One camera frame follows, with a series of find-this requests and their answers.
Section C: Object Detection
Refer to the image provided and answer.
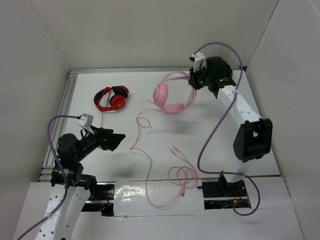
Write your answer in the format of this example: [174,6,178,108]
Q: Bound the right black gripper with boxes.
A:
[188,63,212,90]

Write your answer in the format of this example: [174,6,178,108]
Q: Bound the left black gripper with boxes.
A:
[74,124,126,162]

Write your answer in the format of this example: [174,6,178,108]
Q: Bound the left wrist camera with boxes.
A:
[77,113,94,128]

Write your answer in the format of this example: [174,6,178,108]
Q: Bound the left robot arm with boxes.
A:
[35,127,126,240]

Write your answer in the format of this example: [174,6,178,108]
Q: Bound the red headphones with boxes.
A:
[93,85,129,112]

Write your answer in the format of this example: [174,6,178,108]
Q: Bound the aluminium rail frame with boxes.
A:
[49,68,251,183]

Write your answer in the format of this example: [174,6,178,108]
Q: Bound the pink headphones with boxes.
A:
[147,71,197,115]

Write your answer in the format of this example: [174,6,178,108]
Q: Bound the white taped sheet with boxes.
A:
[113,180,206,217]

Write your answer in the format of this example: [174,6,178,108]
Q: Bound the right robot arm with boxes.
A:
[188,52,273,196]

